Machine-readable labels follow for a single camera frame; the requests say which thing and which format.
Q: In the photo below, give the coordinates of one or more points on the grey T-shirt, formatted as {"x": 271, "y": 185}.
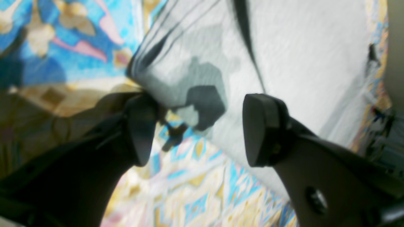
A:
{"x": 201, "y": 57}

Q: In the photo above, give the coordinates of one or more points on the patterned tablecloth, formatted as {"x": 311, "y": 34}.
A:
{"x": 64, "y": 70}

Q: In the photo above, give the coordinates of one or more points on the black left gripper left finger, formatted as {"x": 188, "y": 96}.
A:
{"x": 71, "y": 185}

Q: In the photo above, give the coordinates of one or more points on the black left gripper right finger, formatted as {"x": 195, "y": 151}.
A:
{"x": 328, "y": 185}

